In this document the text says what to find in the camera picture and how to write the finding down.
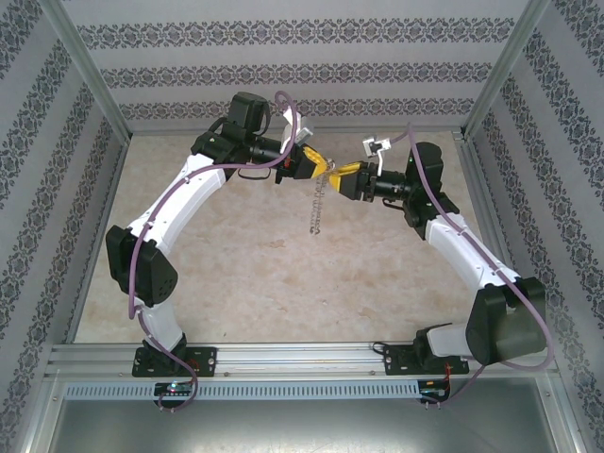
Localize silver keyring chain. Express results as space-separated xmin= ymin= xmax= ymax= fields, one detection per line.
xmin=309 ymin=158 xmax=339 ymax=237

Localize aluminium floor beam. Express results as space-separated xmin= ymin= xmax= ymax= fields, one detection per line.
xmin=452 ymin=131 xmax=537 ymax=341
xmin=126 ymin=123 xmax=468 ymax=138
xmin=63 ymin=136 xmax=131 ymax=344

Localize aluminium back floor beam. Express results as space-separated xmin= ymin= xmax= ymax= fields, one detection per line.
xmin=126 ymin=123 xmax=468 ymax=138

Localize small circuit board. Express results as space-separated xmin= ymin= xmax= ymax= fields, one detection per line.
xmin=419 ymin=379 xmax=452 ymax=402
xmin=154 ymin=381 xmax=194 ymax=396

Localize grey metal sheet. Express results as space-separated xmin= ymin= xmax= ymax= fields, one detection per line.
xmin=46 ymin=399 xmax=561 ymax=453

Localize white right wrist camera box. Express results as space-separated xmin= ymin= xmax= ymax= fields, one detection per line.
xmin=361 ymin=136 xmax=393 ymax=174

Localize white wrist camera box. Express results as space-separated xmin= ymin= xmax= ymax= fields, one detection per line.
xmin=361 ymin=136 xmax=393 ymax=174
xmin=279 ymin=110 xmax=315 ymax=155

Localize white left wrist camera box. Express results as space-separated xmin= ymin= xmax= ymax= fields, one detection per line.
xmin=279 ymin=110 xmax=315 ymax=155

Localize aluminium frame post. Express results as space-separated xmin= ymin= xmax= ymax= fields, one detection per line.
xmin=37 ymin=0 xmax=131 ymax=138
xmin=461 ymin=0 xmax=553 ymax=138

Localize aluminium mounting rail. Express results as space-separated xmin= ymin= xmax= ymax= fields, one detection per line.
xmin=44 ymin=343 xmax=558 ymax=378

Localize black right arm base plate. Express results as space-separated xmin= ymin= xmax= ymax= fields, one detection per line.
xmin=382 ymin=344 xmax=471 ymax=378

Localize grey slotted cable duct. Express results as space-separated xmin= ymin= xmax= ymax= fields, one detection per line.
xmin=63 ymin=380 xmax=421 ymax=401

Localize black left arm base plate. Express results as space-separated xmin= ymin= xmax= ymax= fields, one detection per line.
xmin=133 ymin=346 xmax=218 ymax=378

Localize aluminium frame bar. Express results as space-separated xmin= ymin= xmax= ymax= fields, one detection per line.
xmin=11 ymin=372 xmax=65 ymax=453
xmin=537 ymin=377 xmax=589 ymax=453

